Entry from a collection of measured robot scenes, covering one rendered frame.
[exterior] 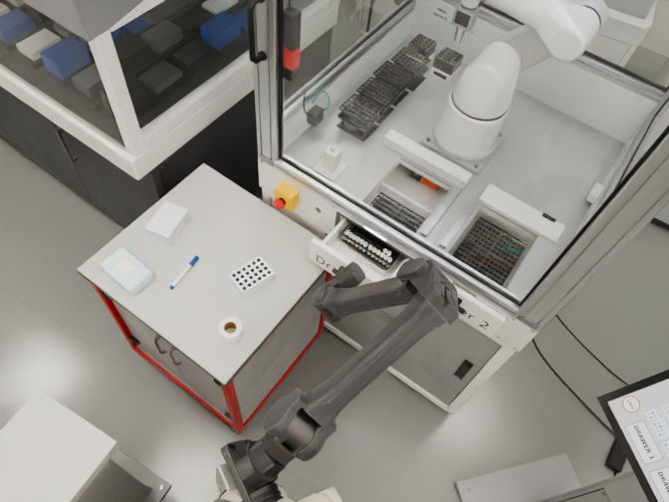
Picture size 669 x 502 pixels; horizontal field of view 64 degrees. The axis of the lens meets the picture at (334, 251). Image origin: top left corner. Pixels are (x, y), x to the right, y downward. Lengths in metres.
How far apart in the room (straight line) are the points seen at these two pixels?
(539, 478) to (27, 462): 1.85
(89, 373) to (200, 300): 0.95
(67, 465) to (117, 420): 0.83
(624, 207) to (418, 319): 0.48
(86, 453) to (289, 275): 0.76
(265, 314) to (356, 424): 0.86
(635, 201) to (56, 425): 1.50
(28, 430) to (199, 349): 0.48
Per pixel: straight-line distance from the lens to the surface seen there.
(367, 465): 2.34
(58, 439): 1.67
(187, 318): 1.70
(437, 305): 0.97
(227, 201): 1.92
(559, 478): 2.53
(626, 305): 3.07
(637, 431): 1.57
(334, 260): 1.62
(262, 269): 1.72
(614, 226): 1.24
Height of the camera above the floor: 2.28
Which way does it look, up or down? 57 degrees down
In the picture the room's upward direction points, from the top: 9 degrees clockwise
